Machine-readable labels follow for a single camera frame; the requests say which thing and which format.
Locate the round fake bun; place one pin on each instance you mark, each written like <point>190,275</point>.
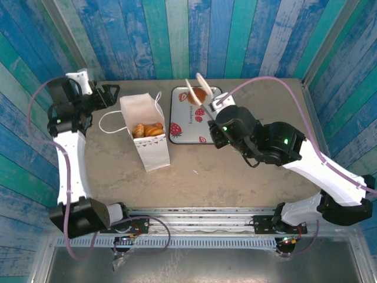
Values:
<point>201,94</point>

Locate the long ridged fake bread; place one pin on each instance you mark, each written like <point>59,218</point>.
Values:
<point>138,130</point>

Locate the small fake croissant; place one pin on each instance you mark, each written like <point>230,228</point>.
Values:
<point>160,132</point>

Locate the yellow twisted fake bread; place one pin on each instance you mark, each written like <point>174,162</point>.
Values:
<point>159,125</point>

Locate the white paper bag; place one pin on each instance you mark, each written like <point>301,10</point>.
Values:
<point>153,156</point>

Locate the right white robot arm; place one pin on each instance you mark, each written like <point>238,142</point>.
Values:
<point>324,177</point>

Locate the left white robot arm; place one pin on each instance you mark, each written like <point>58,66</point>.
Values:
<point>77,171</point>

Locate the strawberry print white tray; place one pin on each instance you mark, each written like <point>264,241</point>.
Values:
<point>188,132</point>

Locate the small white scrap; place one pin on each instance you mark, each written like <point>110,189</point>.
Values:
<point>195,171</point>

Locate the small circuit board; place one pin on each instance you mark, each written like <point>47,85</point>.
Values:
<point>290,241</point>
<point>129,237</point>

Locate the steel sheet panel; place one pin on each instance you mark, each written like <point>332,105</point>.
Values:
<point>206,265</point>

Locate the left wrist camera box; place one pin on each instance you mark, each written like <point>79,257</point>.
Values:
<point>82,81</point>

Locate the aluminium table side rail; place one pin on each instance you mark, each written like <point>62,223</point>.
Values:
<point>318,123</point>

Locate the aluminium corner post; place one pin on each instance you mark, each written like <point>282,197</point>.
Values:
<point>63,32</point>
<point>330,38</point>

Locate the aluminium mounting rail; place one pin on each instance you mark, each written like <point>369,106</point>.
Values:
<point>206,219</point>

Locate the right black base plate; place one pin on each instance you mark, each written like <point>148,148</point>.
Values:
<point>265,225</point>

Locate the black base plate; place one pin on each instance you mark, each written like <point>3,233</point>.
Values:
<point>265,225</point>
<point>141,224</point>

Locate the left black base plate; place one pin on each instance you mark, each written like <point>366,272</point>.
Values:
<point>141,224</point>

